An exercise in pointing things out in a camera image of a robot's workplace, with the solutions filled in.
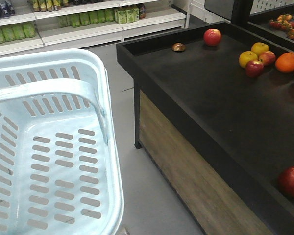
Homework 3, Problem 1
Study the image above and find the light blue plastic basket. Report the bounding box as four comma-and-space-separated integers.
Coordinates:
0, 49, 123, 235

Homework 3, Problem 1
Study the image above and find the black wooden fruit stand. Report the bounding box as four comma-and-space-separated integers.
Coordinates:
116, 0, 294, 235

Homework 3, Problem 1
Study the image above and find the brown half shell object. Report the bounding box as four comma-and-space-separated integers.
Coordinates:
171, 43, 186, 52

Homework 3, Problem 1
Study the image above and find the red apple beside oranges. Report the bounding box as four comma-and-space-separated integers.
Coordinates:
203, 29, 222, 46

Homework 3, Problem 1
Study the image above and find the yellow apple lower left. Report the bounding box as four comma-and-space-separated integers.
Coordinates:
238, 51, 258, 69

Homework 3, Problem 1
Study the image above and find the yellow apple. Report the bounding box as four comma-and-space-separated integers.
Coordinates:
238, 51, 258, 69
250, 42, 270, 56

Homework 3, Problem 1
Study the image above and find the red apple lower left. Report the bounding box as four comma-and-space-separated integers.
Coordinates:
245, 60, 265, 78

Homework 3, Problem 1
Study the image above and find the yellow apple upper left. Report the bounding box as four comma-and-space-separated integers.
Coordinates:
250, 42, 270, 56

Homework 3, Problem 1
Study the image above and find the small red apple left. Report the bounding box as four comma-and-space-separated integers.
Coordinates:
258, 51, 276, 66

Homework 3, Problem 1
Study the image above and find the orange far left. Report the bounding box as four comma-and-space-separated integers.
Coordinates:
275, 52, 294, 73

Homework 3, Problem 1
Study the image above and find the dark red apple front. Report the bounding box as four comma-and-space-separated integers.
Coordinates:
278, 166, 294, 198

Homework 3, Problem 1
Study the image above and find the white supermarket shelf unit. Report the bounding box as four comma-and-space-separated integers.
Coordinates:
0, 0, 205, 57

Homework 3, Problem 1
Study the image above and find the cherry tomato vine pile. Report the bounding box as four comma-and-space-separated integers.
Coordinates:
269, 14, 294, 41

